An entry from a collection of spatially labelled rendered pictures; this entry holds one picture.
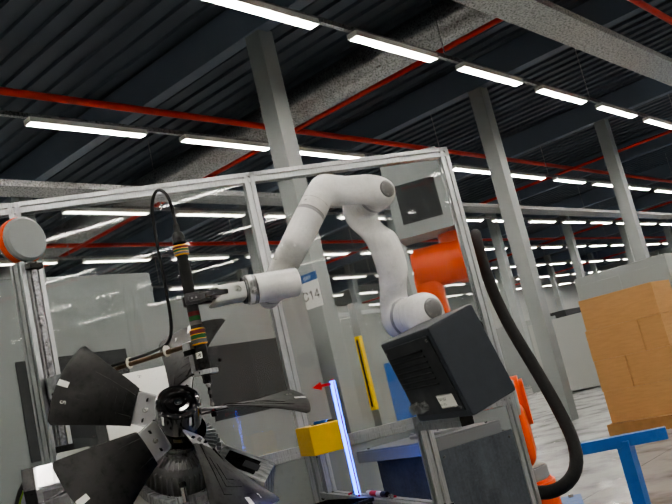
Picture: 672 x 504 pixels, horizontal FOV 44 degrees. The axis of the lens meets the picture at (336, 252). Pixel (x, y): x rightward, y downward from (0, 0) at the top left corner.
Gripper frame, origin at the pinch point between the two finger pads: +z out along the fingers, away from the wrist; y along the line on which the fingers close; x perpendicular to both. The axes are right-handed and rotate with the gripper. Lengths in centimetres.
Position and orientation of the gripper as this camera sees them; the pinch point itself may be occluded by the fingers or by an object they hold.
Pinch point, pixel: (190, 299)
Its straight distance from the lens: 233.0
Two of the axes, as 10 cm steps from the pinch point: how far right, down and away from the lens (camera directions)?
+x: -2.2, -9.6, 1.7
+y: -3.0, 2.4, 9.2
